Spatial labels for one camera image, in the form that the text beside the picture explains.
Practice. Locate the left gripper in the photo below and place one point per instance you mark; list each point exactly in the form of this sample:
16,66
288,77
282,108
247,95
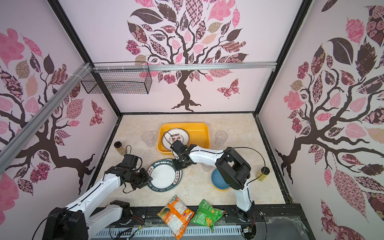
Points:
145,178

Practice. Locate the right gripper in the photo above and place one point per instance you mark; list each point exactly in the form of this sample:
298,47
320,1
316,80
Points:
177,167

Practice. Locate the white plate green band rim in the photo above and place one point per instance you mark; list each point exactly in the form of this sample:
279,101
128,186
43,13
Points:
164,176

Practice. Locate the white plate red green print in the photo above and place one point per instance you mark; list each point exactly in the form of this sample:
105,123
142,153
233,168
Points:
175,134

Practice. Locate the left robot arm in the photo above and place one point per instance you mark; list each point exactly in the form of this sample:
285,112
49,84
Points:
78,221

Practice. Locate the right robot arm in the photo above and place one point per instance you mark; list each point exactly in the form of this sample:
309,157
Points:
233,168

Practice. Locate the yellow plastic bin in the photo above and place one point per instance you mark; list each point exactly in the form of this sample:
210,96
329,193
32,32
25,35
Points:
199,135

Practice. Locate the clear cup left of bin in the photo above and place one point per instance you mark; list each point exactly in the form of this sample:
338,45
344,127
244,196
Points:
149,139

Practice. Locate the clear cup of bin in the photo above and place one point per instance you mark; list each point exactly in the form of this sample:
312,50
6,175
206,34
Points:
220,138
149,139

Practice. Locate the clear cup right of bin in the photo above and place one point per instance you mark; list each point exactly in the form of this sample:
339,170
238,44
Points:
220,138

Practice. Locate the clear cup near bowls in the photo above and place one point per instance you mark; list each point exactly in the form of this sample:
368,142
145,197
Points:
206,167

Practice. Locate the black-capped bottle left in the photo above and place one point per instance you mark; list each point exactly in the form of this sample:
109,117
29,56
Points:
119,147

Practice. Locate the orange snack bag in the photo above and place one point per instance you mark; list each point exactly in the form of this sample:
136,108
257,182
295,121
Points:
177,216

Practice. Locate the yellow bowl under blue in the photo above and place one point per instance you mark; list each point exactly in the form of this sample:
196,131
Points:
221,186

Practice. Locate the green snack bag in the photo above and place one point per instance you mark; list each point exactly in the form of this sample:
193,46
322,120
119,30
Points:
206,215

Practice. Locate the yellow jar black lid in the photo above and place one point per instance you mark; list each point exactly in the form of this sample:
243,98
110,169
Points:
264,172

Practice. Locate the black wire basket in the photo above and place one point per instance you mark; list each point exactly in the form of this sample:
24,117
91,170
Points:
118,78

